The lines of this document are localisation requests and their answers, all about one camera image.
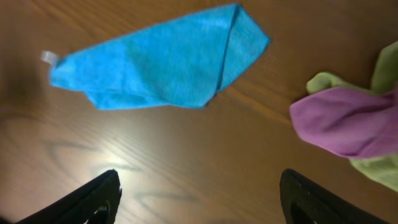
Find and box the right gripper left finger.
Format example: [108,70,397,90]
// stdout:
[19,169,122,224]

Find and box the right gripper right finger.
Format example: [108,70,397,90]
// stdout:
[279,169,387,224]

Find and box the blue microfiber cloth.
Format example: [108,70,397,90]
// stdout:
[42,3,270,110]

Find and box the crumpled green cloth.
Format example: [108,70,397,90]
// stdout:
[306,42,397,191]

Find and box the crumpled purple cloth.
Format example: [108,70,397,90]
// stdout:
[290,87,397,159]

